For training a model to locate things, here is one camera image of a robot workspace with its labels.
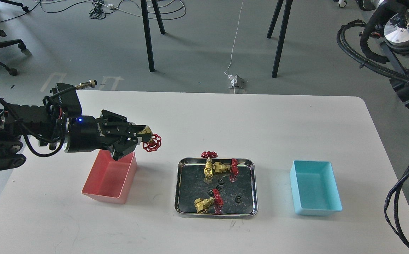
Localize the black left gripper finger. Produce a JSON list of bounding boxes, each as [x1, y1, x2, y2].
[[121, 122, 149, 136], [113, 136, 143, 161]]

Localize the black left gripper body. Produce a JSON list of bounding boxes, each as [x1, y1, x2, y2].
[[63, 110, 134, 154]]

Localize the brass valve red handle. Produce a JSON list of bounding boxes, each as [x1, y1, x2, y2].
[[194, 188, 224, 214], [138, 126, 161, 152], [201, 151, 218, 180], [213, 158, 239, 177]]

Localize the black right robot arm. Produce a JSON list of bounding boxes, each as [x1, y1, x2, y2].
[[337, 0, 409, 109]]

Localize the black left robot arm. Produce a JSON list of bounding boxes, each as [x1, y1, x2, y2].
[[0, 80, 161, 171]]

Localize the pink plastic box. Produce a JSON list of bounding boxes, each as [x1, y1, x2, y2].
[[82, 150, 138, 204]]

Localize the blue plastic box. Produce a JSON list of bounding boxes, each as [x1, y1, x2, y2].
[[290, 160, 342, 216]]

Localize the silver metal tray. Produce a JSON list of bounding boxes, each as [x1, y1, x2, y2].
[[175, 158, 258, 219]]

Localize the white power adapter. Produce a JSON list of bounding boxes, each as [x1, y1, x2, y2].
[[228, 74, 246, 89]]

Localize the black tripod legs right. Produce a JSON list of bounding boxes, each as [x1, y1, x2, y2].
[[266, 0, 293, 78]]

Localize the brass valve upright red handle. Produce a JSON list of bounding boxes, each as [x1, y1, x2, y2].
[[201, 151, 218, 180]]

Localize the brass valve red handle bottom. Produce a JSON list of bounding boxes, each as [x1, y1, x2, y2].
[[194, 188, 224, 214]]

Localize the white power cable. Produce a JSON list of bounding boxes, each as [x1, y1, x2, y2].
[[224, 0, 244, 94]]

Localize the black floor cables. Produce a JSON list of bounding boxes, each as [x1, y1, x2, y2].
[[31, 0, 187, 20]]

